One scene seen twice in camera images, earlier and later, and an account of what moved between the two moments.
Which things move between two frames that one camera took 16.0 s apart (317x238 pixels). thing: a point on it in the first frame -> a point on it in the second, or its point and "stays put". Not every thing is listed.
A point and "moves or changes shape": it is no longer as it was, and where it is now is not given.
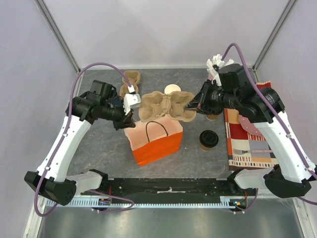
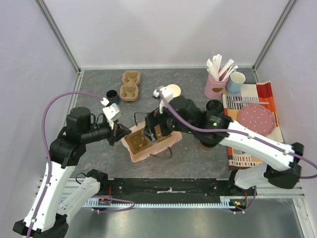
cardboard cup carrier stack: x=133 y=77 stays put
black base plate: x=168 y=187 stays put
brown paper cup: x=171 y=88 stays put
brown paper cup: x=205 y=148 stays put
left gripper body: x=118 y=125 -> x=112 y=138
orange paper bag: x=152 y=140 moves or changes shape
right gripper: x=204 y=98 -> x=152 y=123
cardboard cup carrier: x=156 y=106 moves or changes shape
